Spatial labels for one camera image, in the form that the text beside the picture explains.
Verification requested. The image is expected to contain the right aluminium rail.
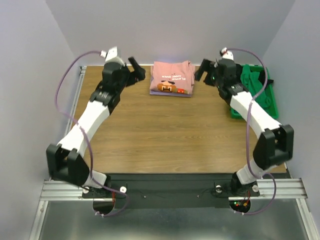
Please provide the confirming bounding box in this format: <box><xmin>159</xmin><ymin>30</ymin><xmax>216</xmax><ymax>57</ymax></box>
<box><xmin>228</xmin><ymin>177</ymin><xmax>310</xmax><ymax>201</ymax></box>

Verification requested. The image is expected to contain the green t shirt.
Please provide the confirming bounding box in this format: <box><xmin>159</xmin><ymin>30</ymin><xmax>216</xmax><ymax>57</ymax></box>
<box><xmin>240</xmin><ymin>64</ymin><xmax>271</xmax><ymax>111</ymax></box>

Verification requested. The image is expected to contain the pink printed t shirt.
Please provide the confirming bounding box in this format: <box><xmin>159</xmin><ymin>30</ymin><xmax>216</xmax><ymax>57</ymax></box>
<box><xmin>149</xmin><ymin>60</ymin><xmax>196</xmax><ymax>97</ymax></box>

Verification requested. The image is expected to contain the green plastic bin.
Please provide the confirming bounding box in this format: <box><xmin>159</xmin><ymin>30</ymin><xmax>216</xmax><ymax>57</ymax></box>
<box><xmin>236</xmin><ymin>64</ymin><xmax>279</xmax><ymax>119</ymax></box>

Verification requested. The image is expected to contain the aluminium rail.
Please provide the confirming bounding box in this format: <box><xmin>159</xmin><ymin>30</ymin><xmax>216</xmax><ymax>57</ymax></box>
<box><xmin>40</xmin><ymin>66</ymin><xmax>87</xmax><ymax>201</ymax></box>
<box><xmin>228</xmin><ymin>177</ymin><xmax>310</xmax><ymax>201</ymax></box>

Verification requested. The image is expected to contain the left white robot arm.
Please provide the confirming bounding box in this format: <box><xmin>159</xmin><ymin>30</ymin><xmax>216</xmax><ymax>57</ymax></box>
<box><xmin>46</xmin><ymin>57</ymin><xmax>146</xmax><ymax>197</ymax></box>

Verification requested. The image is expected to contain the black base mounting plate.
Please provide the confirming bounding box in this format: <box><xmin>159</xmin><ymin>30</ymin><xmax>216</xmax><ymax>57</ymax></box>
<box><xmin>82</xmin><ymin>172</ymin><xmax>261</xmax><ymax>210</ymax></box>

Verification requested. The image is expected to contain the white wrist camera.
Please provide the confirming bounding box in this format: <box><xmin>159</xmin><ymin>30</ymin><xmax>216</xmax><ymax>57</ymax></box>
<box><xmin>219</xmin><ymin>47</ymin><xmax>234</xmax><ymax>61</ymax></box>
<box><xmin>99</xmin><ymin>46</ymin><xmax>126</xmax><ymax>66</ymax></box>

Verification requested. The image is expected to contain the left aluminium rail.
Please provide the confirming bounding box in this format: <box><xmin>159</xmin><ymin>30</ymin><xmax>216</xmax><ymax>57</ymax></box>
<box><xmin>40</xmin><ymin>66</ymin><xmax>87</xmax><ymax>201</ymax></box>

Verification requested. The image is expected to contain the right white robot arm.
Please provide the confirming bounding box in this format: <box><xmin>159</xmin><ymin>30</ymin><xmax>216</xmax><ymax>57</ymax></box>
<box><xmin>194</xmin><ymin>58</ymin><xmax>294</xmax><ymax>195</ymax></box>

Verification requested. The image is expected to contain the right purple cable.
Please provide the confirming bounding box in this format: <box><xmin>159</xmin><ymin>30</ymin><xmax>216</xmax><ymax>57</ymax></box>
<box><xmin>221</xmin><ymin>48</ymin><xmax>277</xmax><ymax>216</ymax></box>

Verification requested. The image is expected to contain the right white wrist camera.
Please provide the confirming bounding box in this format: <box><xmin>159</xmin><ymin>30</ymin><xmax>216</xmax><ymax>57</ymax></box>
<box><xmin>219</xmin><ymin>47</ymin><xmax>234</xmax><ymax>61</ymax></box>

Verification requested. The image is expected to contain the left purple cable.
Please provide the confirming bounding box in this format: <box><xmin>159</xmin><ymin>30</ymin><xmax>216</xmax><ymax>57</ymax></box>
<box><xmin>54</xmin><ymin>50</ymin><xmax>131</xmax><ymax>218</ymax></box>

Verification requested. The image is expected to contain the purple t shirt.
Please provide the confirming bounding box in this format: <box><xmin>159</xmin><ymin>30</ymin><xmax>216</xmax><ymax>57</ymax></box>
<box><xmin>149</xmin><ymin>73</ymin><xmax>195</xmax><ymax>98</ymax></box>

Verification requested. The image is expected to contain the purple cable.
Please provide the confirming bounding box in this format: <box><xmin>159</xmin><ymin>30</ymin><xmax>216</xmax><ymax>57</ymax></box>
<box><xmin>221</xmin><ymin>48</ymin><xmax>277</xmax><ymax>216</ymax></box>
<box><xmin>54</xmin><ymin>50</ymin><xmax>131</xmax><ymax>218</ymax></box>

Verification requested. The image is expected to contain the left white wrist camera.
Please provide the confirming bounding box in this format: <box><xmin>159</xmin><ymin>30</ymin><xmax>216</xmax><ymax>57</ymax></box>
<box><xmin>99</xmin><ymin>46</ymin><xmax>126</xmax><ymax>66</ymax></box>

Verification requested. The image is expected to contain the black t shirt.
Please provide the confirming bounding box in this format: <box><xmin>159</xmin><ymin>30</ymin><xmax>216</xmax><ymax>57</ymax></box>
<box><xmin>236</xmin><ymin>63</ymin><xmax>275</xmax><ymax>87</ymax></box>

